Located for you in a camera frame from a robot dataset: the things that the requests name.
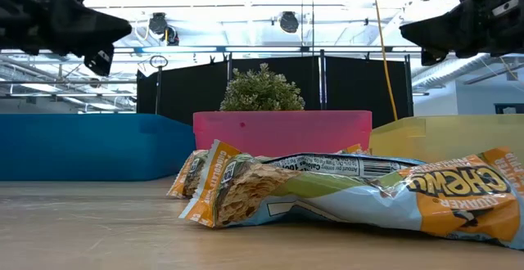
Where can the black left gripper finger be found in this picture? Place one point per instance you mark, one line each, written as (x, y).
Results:
(98, 48)
(90, 26)

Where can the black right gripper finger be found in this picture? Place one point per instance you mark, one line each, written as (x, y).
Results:
(446, 28)
(438, 50)

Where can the orange wrapper granola bar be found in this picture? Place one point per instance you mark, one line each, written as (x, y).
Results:
(327, 163)
(190, 176)
(327, 204)

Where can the black ceiling spotlight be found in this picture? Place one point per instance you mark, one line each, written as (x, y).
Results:
(173, 36)
(158, 23)
(289, 22)

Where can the black divider screen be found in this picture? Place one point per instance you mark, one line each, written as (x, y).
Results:
(360, 90)

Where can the yellow plastic bin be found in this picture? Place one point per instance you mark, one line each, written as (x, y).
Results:
(450, 137)

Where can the blue plastic bin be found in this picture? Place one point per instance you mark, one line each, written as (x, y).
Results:
(90, 147)

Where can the long ceiling light strip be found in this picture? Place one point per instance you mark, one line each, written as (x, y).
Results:
(266, 49)

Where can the small green potted plant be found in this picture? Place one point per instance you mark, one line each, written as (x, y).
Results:
(262, 92)

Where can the pink-red plastic bin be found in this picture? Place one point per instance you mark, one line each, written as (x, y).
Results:
(286, 133)

